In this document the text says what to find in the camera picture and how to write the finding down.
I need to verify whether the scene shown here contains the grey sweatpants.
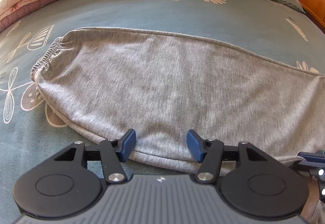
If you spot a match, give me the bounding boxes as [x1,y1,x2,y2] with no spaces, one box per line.
[30,26,325,224]

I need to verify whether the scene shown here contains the blue floral bed sheet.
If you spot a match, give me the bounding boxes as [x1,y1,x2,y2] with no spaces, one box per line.
[1,0,324,223]

